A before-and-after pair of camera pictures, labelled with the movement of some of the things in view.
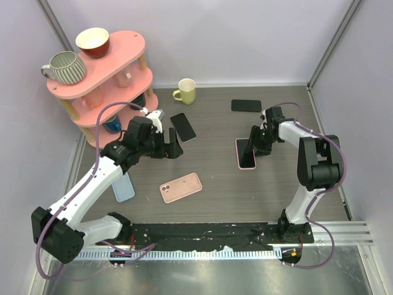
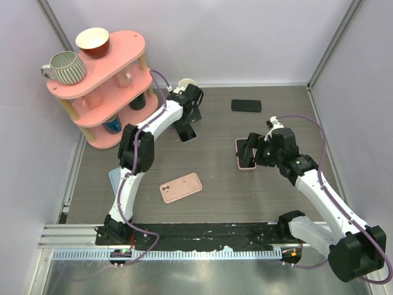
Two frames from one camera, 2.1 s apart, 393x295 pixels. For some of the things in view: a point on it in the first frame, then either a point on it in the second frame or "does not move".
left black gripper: x=174 y=150 to x=196 y=117
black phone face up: x=183 y=127 does not move
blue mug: x=113 y=126 does not move
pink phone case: x=180 y=187 does not move
